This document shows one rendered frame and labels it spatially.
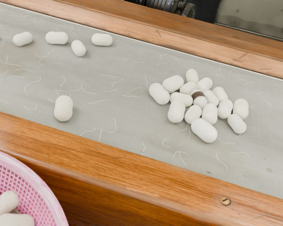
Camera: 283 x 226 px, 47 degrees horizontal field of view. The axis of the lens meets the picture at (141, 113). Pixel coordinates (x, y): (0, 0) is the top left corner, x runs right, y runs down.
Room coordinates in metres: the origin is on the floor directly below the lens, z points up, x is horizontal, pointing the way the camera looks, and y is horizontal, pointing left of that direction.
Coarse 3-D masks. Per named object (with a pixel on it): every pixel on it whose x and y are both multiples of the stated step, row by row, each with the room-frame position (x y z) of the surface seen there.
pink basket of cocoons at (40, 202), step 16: (0, 160) 0.19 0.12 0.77; (16, 160) 0.19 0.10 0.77; (0, 176) 0.19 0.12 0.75; (16, 176) 0.19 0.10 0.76; (32, 176) 0.18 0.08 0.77; (0, 192) 0.18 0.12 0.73; (16, 192) 0.18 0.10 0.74; (32, 192) 0.17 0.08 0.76; (48, 192) 0.17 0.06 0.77; (32, 208) 0.17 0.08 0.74; (48, 208) 0.16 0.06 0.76; (48, 224) 0.15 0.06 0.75; (64, 224) 0.14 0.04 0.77
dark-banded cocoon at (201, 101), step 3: (195, 90) 0.39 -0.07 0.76; (198, 90) 0.39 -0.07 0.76; (192, 93) 0.39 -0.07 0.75; (201, 96) 0.38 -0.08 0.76; (204, 96) 0.38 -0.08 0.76; (195, 99) 0.38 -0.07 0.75; (198, 99) 0.38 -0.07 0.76; (201, 99) 0.37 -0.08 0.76; (204, 99) 0.38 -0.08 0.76; (195, 102) 0.37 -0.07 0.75; (198, 102) 0.37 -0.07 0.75; (201, 102) 0.37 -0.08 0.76; (204, 102) 0.37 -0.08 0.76; (198, 105) 0.37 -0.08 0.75; (201, 105) 0.37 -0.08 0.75; (204, 105) 0.37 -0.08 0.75; (201, 108) 0.37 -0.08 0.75
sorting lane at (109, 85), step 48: (0, 48) 0.43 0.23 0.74; (48, 48) 0.46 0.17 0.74; (96, 48) 0.49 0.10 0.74; (144, 48) 0.53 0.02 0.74; (0, 96) 0.31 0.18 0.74; (48, 96) 0.33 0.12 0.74; (96, 96) 0.36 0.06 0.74; (144, 96) 0.38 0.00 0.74; (240, 96) 0.43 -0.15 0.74; (144, 144) 0.28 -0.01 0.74; (192, 144) 0.30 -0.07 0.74; (240, 144) 0.32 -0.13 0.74
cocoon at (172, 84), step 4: (172, 76) 0.42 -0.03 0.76; (176, 76) 0.42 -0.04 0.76; (180, 76) 0.42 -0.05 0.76; (164, 80) 0.41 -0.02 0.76; (168, 80) 0.40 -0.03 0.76; (172, 80) 0.40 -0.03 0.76; (176, 80) 0.41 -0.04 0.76; (180, 80) 0.41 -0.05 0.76; (164, 84) 0.40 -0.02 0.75; (168, 84) 0.40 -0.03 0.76; (172, 84) 0.40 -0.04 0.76; (176, 84) 0.40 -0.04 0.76; (180, 84) 0.41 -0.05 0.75; (164, 88) 0.40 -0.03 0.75; (168, 88) 0.39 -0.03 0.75; (172, 88) 0.39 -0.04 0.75; (176, 88) 0.40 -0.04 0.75
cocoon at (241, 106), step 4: (236, 100) 0.39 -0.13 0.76; (240, 100) 0.39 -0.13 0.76; (244, 100) 0.39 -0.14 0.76; (236, 104) 0.38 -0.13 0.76; (240, 104) 0.38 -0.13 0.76; (244, 104) 0.38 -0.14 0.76; (236, 108) 0.37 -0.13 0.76; (240, 108) 0.37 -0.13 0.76; (244, 108) 0.37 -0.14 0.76; (236, 112) 0.37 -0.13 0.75; (240, 112) 0.37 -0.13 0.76; (244, 112) 0.37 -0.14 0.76; (240, 116) 0.36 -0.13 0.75; (244, 116) 0.36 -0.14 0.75
